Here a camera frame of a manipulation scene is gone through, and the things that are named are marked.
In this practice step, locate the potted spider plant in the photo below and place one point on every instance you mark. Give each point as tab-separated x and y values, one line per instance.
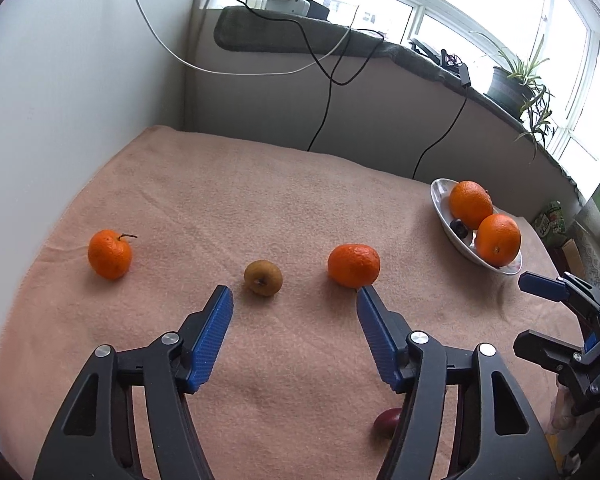
504	87

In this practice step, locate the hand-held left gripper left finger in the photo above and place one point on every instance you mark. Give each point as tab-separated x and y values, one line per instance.
210	340

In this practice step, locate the white lace cloth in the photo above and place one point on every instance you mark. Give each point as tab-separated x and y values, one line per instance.
597	255

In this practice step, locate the floral ceramic plate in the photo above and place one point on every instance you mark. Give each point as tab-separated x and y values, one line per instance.
442	200

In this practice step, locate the person's right hand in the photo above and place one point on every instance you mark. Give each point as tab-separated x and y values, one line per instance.
562	412

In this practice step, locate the tangerine with long stem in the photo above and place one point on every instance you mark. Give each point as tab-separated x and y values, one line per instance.
110	255

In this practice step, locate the brown kiwi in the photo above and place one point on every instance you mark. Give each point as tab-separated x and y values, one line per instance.
263	277

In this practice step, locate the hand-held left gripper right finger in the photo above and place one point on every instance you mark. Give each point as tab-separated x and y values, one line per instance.
379	340

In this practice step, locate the large rough-skinned orange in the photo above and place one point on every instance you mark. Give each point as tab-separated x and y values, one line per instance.
471	204

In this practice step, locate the smooth orange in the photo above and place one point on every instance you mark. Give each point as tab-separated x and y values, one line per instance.
498	240

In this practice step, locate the green snack package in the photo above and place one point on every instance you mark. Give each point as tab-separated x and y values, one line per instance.
549	222

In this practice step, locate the white window frame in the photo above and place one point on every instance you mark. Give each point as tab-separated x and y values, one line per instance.
420	10

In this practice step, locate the dark purple plum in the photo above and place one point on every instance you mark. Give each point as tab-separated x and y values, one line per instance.
458	227

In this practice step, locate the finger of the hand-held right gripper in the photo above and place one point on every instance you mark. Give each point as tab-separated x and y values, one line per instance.
544	352
542	285

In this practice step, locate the red plum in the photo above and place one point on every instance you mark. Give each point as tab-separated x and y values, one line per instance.
385	422

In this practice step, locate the white power adapter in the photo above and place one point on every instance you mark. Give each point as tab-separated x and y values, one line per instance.
290	6

